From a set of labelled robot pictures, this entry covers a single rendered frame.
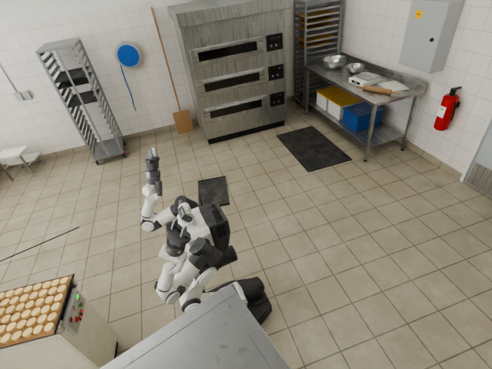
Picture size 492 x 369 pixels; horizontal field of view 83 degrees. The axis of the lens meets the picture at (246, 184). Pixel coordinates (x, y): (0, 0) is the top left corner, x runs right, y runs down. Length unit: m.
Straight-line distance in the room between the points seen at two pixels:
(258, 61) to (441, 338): 3.95
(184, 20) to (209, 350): 3.85
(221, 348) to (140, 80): 5.14
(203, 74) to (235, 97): 0.62
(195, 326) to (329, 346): 2.01
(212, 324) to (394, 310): 2.31
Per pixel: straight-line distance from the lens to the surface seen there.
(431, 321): 2.90
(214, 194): 3.80
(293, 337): 2.61
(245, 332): 0.64
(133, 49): 5.25
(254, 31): 4.59
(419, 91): 4.33
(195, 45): 4.41
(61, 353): 2.36
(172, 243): 1.30
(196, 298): 2.19
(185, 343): 0.66
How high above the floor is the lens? 2.40
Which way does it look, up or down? 38 degrees down
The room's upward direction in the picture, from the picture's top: 8 degrees counter-clockwise
